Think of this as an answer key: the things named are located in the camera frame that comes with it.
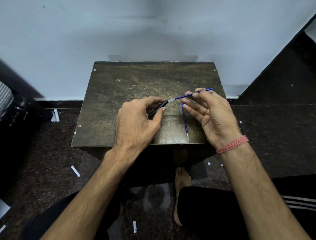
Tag person's left hand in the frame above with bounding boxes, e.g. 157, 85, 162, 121
106, 96, 167, 162

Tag person's right hand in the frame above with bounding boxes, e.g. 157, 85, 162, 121
181, 88, 242, 150

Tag black pen barrel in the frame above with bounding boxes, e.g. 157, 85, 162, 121
147, 99, 169, 120

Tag blue pen refill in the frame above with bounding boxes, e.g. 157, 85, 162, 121
181, 103, 190, 142
168, 88, 216, 102

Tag person's right forearm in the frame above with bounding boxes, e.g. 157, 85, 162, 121
217, 142, 312, 240

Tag person's left forearm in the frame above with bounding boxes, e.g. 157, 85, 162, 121
40, 146, 139, 240

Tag small dark wooden table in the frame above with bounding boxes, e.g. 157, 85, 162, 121
71, 61, 227, 188

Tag red thread wristband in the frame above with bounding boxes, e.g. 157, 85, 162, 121
216, 135, 249, 154

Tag person's bare foot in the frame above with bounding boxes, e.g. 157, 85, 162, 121
173, 167, 192, 227

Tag black striped trousers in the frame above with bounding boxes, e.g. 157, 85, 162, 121
22, 174, 316, 240

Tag black appliance with white grille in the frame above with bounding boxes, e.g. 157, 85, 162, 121
0, 59, 54, 198

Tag large white paper sheet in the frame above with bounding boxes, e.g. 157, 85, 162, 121
0, 198, 11, 219

